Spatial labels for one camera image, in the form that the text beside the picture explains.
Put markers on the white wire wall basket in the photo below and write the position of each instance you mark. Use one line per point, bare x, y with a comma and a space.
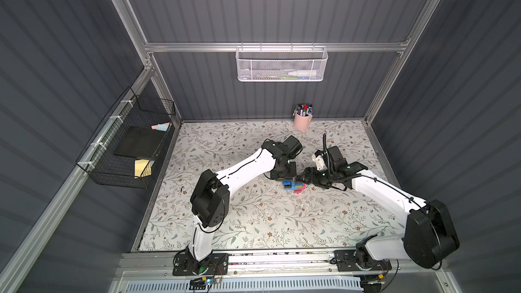
273, 63

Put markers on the white bottle in basket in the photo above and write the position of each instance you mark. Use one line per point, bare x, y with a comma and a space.
303, 73

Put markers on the black wire side basket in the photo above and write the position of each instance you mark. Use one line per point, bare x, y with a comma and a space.
98, 159

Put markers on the pink lego brick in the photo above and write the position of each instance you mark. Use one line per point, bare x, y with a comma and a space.
300, 189

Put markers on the pink metal pen bucket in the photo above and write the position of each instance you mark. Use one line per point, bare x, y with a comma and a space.
301, 123

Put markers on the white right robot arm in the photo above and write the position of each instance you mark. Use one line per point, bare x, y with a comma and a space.
429, 233

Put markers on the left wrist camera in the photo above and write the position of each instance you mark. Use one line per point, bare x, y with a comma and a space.
293, 147

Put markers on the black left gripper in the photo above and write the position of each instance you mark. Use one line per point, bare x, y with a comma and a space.
283, 172

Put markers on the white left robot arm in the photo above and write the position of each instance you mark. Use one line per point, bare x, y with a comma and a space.
212, 194

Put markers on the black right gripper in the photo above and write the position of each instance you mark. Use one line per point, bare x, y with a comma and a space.
313, 176

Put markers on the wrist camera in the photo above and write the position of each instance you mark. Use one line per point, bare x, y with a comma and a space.
330, 158
293, 147

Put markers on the pastel sticky notes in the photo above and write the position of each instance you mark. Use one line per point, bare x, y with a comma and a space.
161, 127

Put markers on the markers in bucket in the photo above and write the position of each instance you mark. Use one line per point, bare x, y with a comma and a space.
303, 110

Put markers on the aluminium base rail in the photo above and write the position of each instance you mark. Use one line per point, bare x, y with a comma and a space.
275, 262

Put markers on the light blue long lego brick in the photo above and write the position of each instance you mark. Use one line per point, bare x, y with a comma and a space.
292, 188

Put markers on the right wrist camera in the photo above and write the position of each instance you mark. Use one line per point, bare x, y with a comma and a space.
330, 158

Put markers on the yellow sticky note pad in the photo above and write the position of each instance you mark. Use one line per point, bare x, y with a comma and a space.
142, 168

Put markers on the black notebook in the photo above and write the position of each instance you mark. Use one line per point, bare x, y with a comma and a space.
139, 143

